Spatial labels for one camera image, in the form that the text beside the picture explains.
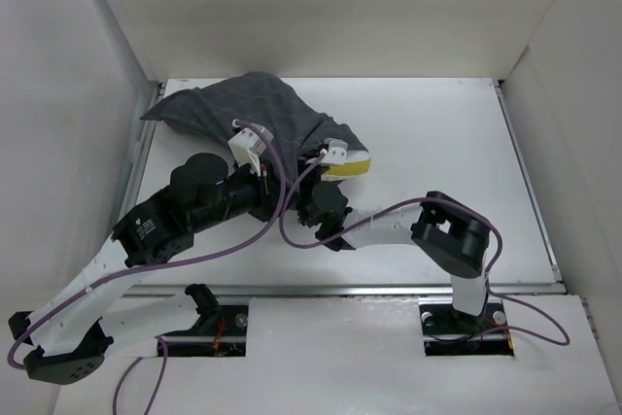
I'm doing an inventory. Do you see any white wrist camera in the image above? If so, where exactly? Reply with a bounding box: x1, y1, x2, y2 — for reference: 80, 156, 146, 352
320, 138, 348, 166
227, 120, 273, 176

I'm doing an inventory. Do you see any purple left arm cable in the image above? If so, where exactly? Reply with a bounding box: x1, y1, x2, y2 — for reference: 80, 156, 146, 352
7, 118, 302, 415

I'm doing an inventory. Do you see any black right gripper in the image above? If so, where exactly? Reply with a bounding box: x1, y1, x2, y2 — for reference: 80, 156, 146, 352
283, 136, 331, 225

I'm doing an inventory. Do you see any aluminium front table rail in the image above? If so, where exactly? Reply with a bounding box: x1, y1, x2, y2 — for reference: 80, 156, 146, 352
121, 281, 568, 298

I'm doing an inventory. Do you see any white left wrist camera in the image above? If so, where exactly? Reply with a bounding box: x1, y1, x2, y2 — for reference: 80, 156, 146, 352
227, 120, 273, 176

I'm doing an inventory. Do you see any white pillow with yellow edge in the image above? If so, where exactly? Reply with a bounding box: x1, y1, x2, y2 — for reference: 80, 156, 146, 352
322, 150, 371, 182

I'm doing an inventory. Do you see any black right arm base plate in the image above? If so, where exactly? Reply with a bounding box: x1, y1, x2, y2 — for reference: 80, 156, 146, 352
419, 300, 514, 357

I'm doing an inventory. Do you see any dark grey checked pillowcase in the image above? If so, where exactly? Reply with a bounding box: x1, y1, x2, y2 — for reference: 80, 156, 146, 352
141, 72, 368, 181

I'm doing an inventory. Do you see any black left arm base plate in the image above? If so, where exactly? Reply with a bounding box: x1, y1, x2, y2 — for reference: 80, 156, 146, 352
163, 303, 249, 358

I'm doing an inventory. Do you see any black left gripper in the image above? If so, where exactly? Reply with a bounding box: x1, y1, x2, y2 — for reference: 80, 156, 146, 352
190, 156, 302, 235

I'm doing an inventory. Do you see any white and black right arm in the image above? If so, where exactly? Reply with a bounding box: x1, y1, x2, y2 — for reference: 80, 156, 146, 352
282, 162, 493, 334

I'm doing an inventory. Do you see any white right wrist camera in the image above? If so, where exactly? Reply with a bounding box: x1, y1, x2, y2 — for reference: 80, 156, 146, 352
320, 138, 348, 166

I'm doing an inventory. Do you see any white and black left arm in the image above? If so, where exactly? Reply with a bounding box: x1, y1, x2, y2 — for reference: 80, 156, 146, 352
7, 153, 287, 385

